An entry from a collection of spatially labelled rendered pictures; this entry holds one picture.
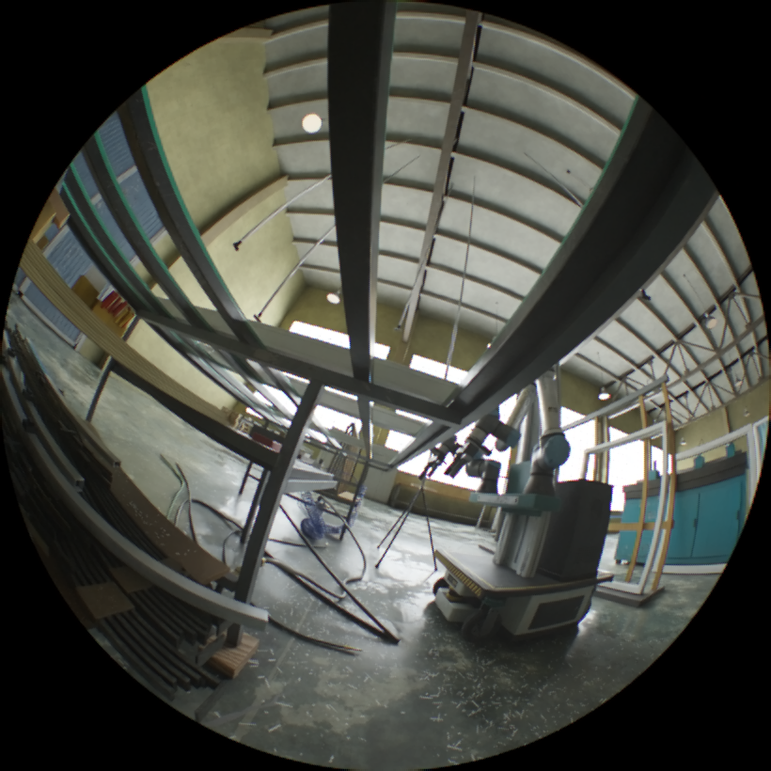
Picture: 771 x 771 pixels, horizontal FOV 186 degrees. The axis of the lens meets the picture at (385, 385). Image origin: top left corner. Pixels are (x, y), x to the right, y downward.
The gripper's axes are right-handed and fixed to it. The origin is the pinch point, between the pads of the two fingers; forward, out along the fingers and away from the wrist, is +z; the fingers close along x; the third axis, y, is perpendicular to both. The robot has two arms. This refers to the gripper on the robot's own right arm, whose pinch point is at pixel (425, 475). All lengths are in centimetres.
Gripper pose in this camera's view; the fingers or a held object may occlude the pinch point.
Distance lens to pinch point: 136.1
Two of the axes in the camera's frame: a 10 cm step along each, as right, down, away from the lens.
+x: -2.4, 4.5, 8.6
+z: -6.2, 6.1, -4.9
